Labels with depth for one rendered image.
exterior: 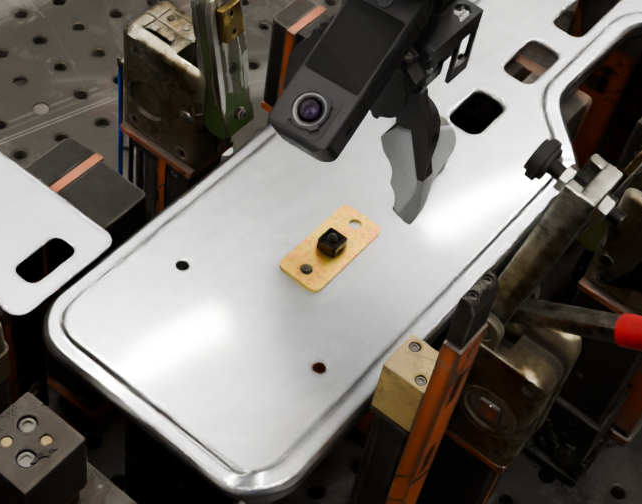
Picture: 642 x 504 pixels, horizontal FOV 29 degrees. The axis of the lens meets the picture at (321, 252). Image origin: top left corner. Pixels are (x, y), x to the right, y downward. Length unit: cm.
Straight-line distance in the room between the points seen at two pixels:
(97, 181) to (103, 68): 50
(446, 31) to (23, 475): 37
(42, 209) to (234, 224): 14
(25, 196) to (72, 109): 48
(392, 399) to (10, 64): 79
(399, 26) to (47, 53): 81
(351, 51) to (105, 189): 31
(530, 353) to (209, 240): 26
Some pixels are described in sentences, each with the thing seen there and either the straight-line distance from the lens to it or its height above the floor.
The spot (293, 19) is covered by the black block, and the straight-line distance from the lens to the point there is 114.
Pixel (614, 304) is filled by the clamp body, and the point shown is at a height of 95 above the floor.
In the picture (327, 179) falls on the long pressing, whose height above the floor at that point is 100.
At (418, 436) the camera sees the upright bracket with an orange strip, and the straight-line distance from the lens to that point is 81.
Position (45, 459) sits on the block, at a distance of 76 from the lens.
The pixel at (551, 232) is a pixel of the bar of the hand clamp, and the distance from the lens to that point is 77.
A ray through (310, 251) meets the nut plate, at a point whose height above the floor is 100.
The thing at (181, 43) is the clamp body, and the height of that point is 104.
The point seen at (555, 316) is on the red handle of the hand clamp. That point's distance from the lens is 83.
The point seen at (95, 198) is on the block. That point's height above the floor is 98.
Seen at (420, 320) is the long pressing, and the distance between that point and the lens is 92.
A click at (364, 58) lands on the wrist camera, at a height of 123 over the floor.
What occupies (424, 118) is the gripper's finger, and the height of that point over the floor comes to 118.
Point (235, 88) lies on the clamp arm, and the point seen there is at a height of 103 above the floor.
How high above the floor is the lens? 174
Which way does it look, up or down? 52 degrees down
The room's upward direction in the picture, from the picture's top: 12 degrees clockwise
